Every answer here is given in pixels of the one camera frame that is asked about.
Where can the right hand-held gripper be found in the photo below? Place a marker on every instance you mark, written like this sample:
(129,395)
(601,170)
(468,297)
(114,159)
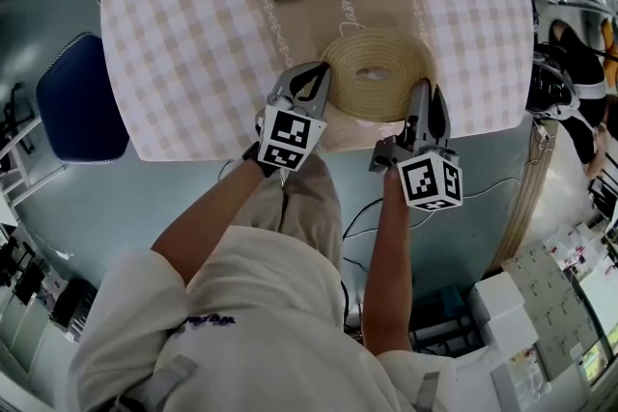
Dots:
(427,181)

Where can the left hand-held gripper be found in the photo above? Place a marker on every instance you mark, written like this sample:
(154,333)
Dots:
(285,135)

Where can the person's left forearm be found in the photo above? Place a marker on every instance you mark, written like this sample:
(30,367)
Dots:
(212,227)

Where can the person's right forearm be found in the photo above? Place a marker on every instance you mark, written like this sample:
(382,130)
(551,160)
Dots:
(388,265)

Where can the beige table runner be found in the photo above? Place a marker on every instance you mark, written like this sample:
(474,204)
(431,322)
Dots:
(309,24)

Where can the person's beige trousers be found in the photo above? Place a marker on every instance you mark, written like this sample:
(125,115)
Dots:
(309,202)

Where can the table with checkered cloth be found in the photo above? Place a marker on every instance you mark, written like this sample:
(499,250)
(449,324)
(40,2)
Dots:
(183,53)

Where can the curved wooden floor strip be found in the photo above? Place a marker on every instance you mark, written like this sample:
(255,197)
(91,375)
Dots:
(526,207)

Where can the white cardboard boxes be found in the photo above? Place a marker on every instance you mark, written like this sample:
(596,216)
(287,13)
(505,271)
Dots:
(502,309)

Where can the grey panel board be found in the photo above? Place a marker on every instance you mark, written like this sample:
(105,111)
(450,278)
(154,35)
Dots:
(555,304)

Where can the blue chair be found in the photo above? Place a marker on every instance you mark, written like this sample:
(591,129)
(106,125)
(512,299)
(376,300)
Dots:
(79,101)

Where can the person's white shirt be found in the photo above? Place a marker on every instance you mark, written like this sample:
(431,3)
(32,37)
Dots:
(270,333)

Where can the white metal frame stand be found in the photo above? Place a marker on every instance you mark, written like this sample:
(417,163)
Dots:
(24,169)

